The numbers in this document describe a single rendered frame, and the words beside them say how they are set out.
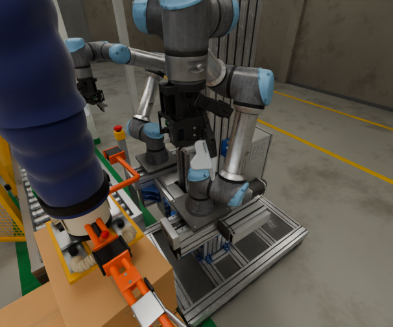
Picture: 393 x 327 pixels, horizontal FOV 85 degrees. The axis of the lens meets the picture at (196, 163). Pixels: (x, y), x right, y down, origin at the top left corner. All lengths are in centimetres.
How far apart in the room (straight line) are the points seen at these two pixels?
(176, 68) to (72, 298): 91
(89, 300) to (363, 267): 218
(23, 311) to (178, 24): 154
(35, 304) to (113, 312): 71
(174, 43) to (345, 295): 219
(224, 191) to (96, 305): 64
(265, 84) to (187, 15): 45
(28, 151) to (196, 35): 52
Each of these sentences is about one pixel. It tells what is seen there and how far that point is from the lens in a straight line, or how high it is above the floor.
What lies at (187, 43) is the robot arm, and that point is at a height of 178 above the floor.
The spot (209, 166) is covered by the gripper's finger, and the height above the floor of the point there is 156.
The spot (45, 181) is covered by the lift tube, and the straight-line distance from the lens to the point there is 76.
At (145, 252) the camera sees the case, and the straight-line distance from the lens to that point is 106.
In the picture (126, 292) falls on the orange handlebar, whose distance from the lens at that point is 71.
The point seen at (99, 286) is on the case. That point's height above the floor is 94.
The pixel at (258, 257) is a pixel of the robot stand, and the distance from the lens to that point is 192.
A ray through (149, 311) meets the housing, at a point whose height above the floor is 120.
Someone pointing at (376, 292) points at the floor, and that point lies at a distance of 245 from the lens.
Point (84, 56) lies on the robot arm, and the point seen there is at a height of 166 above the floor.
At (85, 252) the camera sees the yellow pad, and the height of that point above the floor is 108.
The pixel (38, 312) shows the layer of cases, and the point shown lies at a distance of 159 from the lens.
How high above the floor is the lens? 182
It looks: 36 degrees down
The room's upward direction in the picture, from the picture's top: straight up
